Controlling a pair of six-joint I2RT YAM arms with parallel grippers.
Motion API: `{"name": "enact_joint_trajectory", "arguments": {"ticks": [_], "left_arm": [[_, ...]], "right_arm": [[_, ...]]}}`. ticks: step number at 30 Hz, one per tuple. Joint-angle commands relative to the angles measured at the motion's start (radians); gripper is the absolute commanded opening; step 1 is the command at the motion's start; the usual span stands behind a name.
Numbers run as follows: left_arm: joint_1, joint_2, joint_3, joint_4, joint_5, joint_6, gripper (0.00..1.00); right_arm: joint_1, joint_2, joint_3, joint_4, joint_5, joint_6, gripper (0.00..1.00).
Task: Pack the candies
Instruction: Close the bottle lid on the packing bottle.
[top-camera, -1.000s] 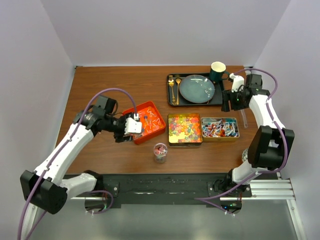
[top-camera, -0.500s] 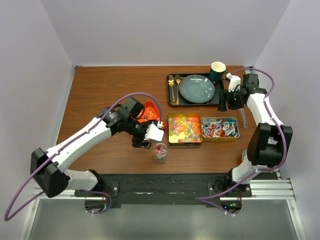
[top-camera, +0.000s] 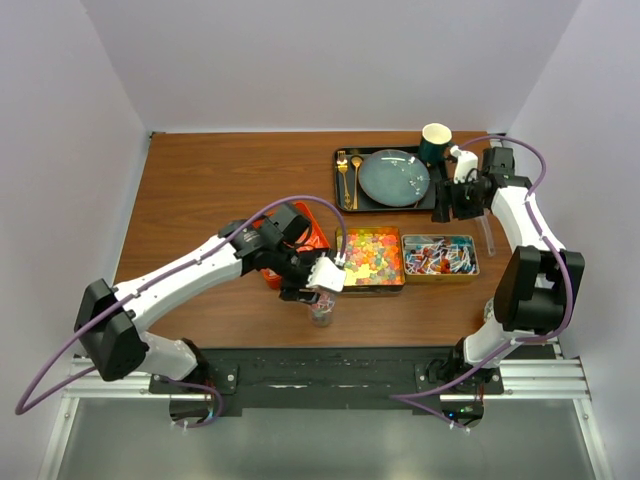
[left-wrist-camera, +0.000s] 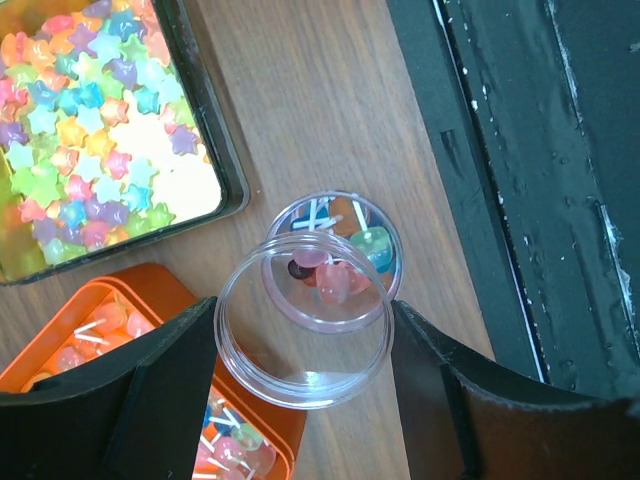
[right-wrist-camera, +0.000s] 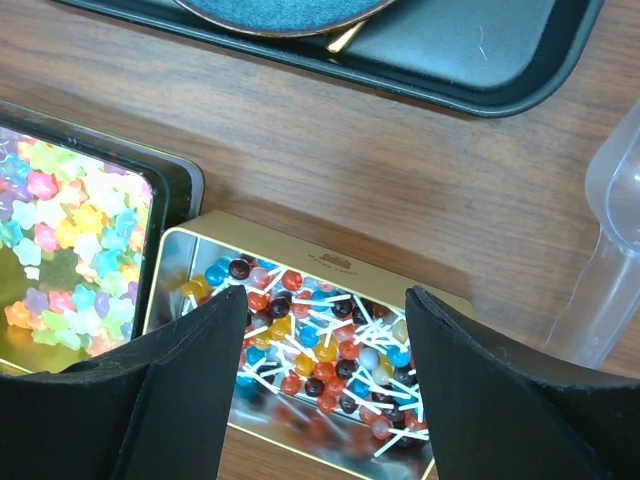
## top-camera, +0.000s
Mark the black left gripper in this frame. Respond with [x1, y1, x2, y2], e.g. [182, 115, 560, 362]
[270, 242, 334, 303]

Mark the clear plastic scoop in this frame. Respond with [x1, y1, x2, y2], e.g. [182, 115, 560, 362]
[476, 215, 496, 257]

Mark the orange box of lollipops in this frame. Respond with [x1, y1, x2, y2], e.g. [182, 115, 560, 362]
[250, 202, 330, 287]

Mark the clear glass jar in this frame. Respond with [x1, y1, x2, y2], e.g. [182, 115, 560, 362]
[309, 292, 335, 328]

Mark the gold tin of lollipops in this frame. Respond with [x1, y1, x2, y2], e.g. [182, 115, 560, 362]
[401, 234, 480, 284]

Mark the black tin of star candies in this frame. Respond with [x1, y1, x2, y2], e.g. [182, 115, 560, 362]
[335, 226, 405, 295]

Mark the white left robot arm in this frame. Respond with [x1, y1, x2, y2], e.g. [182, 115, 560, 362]
[74, 203, 318, 392]

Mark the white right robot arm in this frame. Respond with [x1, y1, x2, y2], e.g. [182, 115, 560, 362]
[432, 145, 585, 393]

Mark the dark green mug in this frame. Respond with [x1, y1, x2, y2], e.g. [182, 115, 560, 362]
[418, 123, 453, 165]

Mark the teal ceramic plate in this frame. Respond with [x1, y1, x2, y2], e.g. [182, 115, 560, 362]
[358, 149, 431, 208]

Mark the black serving tray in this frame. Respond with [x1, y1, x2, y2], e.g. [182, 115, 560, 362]
[332, 145, 448, 213]

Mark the patterned small bowl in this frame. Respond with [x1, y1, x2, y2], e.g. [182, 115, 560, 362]
[483, 298, 495, 323]

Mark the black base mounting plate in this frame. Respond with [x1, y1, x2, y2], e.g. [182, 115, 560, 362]
[148, 344, 557, 429]

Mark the gold fork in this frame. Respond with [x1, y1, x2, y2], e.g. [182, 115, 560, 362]
[336, 150, 351, 210]

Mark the gold spoon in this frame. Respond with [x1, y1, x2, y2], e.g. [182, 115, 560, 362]
[350, 155, 363, 211]

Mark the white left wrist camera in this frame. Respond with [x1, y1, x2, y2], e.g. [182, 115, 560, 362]
[305, 256, 346, 293]

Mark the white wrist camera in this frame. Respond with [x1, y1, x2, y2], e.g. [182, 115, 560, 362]
[449, 145, 478, 184]
[305, 256, 346, 293]

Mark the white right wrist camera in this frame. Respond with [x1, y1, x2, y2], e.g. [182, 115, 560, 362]
[449, 145, 478, 184]

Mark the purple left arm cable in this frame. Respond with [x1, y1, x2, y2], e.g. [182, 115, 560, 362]
[14, 197, 346, 429]

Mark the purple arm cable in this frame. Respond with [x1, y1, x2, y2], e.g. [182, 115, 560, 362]
[389, 134, 574, 417]
[14, 197, 346, 429]

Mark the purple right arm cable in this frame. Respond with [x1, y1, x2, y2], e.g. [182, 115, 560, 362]
[389, 134, 574, 417]

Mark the aluminium frame rail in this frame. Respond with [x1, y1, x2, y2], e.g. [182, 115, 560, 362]
[487, 132, 614, 480]

